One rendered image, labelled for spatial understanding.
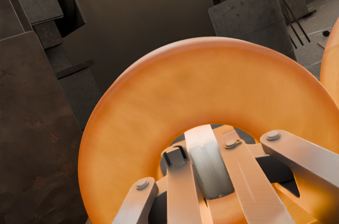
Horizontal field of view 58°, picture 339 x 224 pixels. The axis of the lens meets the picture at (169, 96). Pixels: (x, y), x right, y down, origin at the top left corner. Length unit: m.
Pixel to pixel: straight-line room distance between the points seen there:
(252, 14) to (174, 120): 2.41
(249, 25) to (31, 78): 2.26
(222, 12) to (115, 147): 2.47
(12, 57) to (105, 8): 6.76
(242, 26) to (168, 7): 5.45
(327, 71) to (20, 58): 0.33
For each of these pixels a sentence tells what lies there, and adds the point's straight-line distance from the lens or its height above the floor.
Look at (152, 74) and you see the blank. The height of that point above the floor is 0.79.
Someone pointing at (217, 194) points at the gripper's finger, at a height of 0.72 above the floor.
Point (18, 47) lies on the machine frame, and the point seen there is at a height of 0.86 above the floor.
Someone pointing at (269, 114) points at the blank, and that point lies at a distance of 0.17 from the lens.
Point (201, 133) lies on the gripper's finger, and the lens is 0.16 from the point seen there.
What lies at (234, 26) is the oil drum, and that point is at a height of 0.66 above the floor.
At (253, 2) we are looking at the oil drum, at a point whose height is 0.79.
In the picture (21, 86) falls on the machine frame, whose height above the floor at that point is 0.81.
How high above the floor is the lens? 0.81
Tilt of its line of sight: 11 degrees down
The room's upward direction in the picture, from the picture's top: 22 degrees counter-clockwise
